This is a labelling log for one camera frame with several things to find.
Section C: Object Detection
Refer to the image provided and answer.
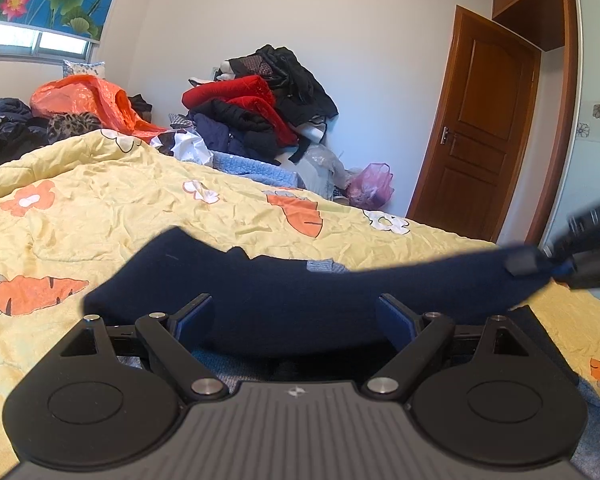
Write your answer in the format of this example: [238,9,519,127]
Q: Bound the red garment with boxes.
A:
[181,75,299,147]

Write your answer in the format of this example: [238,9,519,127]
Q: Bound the purple plastic bag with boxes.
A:
[345,162,395,211]

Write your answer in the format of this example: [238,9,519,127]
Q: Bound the window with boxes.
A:
[0,19,98,64]

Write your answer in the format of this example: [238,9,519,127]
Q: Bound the leopard print cloth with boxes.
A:
[46,112,103,145]

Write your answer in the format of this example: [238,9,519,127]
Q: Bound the dark padded jacket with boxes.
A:
[0,97,51,173]

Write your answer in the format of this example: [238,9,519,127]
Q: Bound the navy jacket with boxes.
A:
[187,100,282,163]

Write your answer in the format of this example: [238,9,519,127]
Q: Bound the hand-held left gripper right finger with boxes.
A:
[365,294,531,402]

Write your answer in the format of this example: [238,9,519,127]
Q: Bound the orange plastic bag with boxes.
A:
[30,75,170,137]

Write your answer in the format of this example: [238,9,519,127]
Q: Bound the light blue quilted cloth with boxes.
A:
[212,151,301,191]

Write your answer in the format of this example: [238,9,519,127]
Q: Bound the wooden wardrobe with sliding doors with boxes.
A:
[492,0,600,281]

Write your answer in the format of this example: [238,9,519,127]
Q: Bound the yellow carrot print blanket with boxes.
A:
[0,129,600,480]

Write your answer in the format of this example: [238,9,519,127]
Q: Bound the wooden door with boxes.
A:
[405,5,543,244]

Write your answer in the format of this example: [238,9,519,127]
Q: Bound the black cloth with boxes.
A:
[127,94,153,121]

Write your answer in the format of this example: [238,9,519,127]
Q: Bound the navy blue garment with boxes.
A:
[82,226,556,358]

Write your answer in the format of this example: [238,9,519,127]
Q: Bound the clear plastic bag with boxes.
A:
[300,142,352,202]

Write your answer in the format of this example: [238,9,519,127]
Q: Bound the floral pillow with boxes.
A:
[62,59,106,81]

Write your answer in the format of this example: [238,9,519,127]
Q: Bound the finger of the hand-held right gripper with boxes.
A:
[502,244,576,281]

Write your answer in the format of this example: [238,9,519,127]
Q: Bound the grey knitted garment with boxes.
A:
[115,304,600,480]

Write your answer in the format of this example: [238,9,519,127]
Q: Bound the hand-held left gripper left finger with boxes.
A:
[59,294,230,402]

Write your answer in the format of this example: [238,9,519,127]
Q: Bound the white crumpled plastic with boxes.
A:
[172,130,214,166]

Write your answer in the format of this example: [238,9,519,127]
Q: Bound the pile of black clothes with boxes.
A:
[227,44,339,127]

